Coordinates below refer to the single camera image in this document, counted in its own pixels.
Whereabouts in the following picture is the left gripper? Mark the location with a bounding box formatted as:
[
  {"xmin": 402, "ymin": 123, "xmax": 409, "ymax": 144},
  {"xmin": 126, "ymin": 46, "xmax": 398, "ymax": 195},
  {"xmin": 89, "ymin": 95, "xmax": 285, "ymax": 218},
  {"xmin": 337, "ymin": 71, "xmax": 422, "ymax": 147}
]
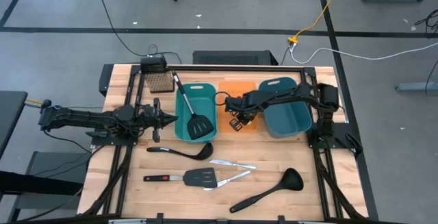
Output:
[{"xmin": 136, "ymin": 97, "xmax": 179, "ymax": 143}]

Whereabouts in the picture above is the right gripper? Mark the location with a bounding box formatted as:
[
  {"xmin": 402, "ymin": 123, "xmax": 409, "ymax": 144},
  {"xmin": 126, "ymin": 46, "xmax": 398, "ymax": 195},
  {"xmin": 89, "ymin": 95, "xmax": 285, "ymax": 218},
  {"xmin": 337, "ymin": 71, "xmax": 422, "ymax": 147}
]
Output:
[{"xmin": 224, "ymin": 92, "xmax": 270, "ymax": 132}]

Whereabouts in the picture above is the black slotted spatula steel shaft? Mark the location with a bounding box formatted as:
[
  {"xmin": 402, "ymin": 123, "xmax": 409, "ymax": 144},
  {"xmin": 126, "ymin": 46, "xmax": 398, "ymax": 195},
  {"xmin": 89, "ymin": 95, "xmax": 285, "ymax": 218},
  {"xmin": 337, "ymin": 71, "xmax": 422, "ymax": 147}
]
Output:
[{"xmin": 170, "ymin": 70, "xmax": 216, "ymax": 141}]

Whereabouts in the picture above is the silver butter knife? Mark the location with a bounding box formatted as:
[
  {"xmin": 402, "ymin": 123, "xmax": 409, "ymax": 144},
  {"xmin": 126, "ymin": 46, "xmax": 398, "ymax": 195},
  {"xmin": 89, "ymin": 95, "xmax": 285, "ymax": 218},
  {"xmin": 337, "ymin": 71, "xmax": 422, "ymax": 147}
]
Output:
[
  {"xmin": 203, "ymin": 169, "xmax": 252, "ymax": 192},
  {"xmin": 209, "ymin": 158, "xmax": 258, "ymax": 171}
]

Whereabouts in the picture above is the black ladle curved handle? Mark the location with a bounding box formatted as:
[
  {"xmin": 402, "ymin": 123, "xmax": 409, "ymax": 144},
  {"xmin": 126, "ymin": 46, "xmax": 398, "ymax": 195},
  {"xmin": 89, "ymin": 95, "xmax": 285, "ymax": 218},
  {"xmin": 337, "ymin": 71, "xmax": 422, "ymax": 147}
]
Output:
[{"xmin": 146, "ymin": 142, "xmax": 214, "ymax": 161}]

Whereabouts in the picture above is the black slotted spatula red button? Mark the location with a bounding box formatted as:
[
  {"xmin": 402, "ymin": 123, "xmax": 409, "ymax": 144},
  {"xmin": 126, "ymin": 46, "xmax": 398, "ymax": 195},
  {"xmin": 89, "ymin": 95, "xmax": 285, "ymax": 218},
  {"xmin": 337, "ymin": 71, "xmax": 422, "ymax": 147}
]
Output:
[{"xmin": 142, "ymin": 167, "xmax": 219, "ymax": 189}]

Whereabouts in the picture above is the black ladle straight handle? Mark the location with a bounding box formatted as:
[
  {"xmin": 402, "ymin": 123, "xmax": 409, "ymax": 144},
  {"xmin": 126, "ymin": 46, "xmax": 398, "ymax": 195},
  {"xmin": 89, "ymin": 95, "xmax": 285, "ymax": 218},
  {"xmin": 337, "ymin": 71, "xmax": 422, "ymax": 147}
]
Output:
[{"xmin": 229, "ymin": 167, "xmax": 305, "ymax": 214}]

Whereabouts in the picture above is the orange plastic bin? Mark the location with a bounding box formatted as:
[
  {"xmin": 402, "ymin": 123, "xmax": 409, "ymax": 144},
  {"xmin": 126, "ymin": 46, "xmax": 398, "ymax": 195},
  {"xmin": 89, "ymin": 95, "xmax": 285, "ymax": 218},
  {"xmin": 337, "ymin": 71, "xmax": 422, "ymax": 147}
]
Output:
[{"xmin": 218, "ymin": 81, "xmax": 258, "ymax": 133}]

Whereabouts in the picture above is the light teal plastic bin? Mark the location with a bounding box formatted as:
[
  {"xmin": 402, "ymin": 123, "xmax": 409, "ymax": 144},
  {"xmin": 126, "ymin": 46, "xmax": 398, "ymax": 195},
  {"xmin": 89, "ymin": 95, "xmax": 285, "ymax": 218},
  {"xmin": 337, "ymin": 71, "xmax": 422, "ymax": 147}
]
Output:
[{"xmin": 174, "ymin": 82, "xmax": 219, "ymax": 145}]

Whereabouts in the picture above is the dark blue-green plastic bin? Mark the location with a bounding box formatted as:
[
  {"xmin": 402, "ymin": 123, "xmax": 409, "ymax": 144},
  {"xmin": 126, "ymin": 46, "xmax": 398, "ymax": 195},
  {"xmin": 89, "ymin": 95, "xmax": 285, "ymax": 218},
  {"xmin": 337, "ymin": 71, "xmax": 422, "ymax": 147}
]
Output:
[{"xmin": 258, "ymin": 76, "xmax": 313, "ymax": 139}]

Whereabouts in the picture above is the black computer tower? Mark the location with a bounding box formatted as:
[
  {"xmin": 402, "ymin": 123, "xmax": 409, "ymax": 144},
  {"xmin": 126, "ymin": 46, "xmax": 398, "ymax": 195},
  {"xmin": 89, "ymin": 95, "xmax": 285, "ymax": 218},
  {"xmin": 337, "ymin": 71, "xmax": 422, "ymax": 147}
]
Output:
[{"xmin": 192, "ymin": 49, "xmax": 279, "ymax": 66}]

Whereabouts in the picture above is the black corner plate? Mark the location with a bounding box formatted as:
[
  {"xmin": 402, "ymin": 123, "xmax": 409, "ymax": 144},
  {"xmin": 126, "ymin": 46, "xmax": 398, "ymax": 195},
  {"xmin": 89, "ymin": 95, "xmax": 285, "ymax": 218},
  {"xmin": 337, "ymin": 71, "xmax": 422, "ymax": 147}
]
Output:
[{"xmin": 98, "ymin": 63, "xmax": 115, "ymax": 98}]

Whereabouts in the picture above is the black desk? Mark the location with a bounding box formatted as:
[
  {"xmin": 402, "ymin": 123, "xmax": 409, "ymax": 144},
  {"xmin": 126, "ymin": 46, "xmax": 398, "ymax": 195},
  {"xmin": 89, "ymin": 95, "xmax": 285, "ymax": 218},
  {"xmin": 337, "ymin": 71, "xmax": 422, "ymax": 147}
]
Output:
[{"xmin": 0, "ymin": 90, "xmax": 28, "ymax": 160}]

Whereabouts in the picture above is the steel box grater black handle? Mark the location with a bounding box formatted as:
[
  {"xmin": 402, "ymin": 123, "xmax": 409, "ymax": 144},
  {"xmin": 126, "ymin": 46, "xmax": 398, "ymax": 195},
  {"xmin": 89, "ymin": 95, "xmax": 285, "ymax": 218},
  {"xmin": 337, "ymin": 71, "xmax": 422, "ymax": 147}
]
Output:
[{"xmin": 140, "ymin": 55, "xmax": 176, "ymax": 94}]

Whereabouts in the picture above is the black aluminium table frame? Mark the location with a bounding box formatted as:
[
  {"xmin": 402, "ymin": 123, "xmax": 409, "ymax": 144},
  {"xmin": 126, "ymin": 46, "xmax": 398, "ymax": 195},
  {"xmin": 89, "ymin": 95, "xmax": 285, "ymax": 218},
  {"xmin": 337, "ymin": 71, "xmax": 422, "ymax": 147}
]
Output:
[{"xmin": 77, "ymin": 62, "xmax": 379, "ymax": 224}]

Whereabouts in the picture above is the long black floor cable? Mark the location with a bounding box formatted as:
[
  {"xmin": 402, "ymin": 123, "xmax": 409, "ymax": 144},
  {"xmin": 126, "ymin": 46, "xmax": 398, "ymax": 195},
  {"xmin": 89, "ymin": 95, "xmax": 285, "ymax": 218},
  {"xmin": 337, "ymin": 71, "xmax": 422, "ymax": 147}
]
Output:
[{"xmin": 96, "ymin": 0, "xmax": 183, "ymax": 64}]

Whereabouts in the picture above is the white cable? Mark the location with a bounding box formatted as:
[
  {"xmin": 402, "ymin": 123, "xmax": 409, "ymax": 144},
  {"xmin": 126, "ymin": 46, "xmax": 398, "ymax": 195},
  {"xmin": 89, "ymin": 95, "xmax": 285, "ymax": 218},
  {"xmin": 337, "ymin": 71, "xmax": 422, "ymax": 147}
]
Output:
[{"xmin": 289, "ymin": 41, "xmax": 438, "ymax": 65}]

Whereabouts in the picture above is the yellow extension cable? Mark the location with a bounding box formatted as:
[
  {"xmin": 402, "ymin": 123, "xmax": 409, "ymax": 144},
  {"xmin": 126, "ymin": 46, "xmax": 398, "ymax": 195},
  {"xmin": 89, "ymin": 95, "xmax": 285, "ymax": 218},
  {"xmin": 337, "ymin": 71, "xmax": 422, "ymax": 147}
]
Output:
[{"xmin": 287, "ymin": 0, "xmax": 350, "ymax": 45}]

